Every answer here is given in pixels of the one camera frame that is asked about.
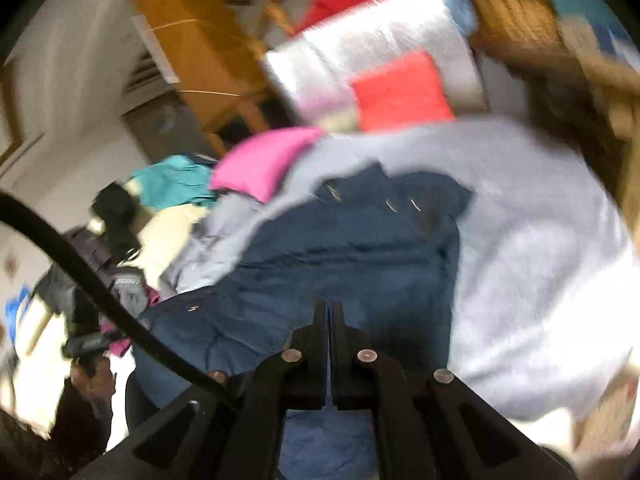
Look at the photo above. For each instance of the magenta cloth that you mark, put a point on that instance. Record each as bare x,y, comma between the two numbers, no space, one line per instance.
120,345

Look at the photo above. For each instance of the red-orange pillow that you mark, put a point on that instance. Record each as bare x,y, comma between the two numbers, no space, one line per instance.
400,95

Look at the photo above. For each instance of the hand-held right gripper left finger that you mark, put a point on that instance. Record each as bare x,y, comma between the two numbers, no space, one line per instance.
310,345

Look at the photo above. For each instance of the grey collared shirt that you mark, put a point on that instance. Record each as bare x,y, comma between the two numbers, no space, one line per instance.
225,240

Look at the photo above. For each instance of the wicker basket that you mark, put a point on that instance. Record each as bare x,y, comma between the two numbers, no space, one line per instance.
515,15

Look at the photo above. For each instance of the navy blue padded jacket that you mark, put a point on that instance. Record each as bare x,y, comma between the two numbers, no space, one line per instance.
350,250

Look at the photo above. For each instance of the person's left hand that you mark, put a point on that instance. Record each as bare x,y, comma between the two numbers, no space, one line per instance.
95,385

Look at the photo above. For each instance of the silver foil insulation panel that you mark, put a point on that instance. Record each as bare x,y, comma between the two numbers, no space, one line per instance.
360,35

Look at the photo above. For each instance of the person's left forearm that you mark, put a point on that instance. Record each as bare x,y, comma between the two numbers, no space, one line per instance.
80,425

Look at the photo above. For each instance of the black garment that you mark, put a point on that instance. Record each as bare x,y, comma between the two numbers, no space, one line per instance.
115,215

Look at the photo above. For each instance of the teal garment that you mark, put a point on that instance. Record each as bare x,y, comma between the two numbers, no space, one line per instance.
170,180

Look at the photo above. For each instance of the cream sofa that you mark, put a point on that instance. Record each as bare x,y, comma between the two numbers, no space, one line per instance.
165,240

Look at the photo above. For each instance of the wooden bench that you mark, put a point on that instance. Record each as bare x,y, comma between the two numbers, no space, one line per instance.
600,75

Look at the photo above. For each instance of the pink pillow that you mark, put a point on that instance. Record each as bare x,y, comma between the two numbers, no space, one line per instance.
260,160

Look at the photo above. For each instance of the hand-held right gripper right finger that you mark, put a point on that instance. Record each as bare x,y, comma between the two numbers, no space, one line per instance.
345,350

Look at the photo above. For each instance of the wooden pillar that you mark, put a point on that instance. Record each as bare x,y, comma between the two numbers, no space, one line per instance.
190,20

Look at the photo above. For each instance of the grey blanket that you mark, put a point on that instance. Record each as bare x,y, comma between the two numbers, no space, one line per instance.
525,285

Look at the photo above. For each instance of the dark grey puffer jacket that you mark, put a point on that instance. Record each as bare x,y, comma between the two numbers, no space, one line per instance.
55,285

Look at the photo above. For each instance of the grey patterned cloth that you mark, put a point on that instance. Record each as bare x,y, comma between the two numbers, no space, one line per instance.
130,290

